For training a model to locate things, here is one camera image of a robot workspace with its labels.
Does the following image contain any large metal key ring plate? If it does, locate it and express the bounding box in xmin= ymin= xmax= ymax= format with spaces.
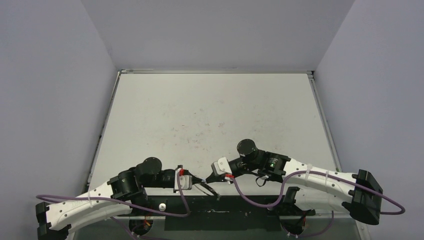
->
xmin=192 ymin=180 xmax=221 ymax=201

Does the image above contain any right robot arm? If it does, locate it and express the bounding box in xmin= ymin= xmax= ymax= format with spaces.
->
xmin=206 ymin=139 xmax=383 ymax=225

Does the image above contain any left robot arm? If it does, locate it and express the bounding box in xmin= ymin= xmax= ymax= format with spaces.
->
xmin=35 ymin=157 xmax=205 ymax=240

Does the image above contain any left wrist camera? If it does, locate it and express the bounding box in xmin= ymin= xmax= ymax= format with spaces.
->
xmin=173 ymin=165 xmax=193 ymax=193

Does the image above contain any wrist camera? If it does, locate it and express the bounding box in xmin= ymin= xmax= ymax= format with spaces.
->
xmin=211 ymin=157 xmax=233 ymax=181
xmin=173 ymin=165 xmax=193 ymax=193

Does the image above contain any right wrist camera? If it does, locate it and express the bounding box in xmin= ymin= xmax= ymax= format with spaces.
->
xmin=211 ymin=157 xmax=233 ymax=181

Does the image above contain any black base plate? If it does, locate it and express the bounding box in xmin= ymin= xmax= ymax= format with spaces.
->
xmin=115 ymin=195 xmax=316 ymax=232

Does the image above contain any aluminium rail front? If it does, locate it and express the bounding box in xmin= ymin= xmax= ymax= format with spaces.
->
xmin=67 ymin=195 xmax=368 ymax=220

